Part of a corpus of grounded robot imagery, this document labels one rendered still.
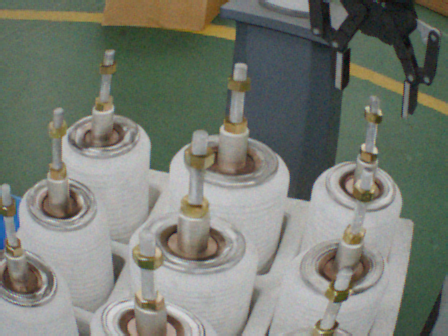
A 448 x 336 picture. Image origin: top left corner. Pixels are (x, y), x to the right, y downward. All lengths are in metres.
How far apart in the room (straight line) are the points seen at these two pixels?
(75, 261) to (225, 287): 0.12
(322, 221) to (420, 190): 0.55
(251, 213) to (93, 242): 0.14
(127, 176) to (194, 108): 0.61
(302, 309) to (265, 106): 0.43
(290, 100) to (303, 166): 0.08
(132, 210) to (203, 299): 0.17
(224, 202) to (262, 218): 0.04
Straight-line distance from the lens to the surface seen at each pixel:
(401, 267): 0.75
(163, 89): 1.39
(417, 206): 1.19
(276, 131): 1.00
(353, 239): 0.59
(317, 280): 0.60
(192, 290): 0.60
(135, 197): 0.75
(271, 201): 0.71
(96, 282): 0.67
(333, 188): 0.71
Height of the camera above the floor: 0.63
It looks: 32 degrees down
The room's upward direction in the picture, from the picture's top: 6 degrees clockwise
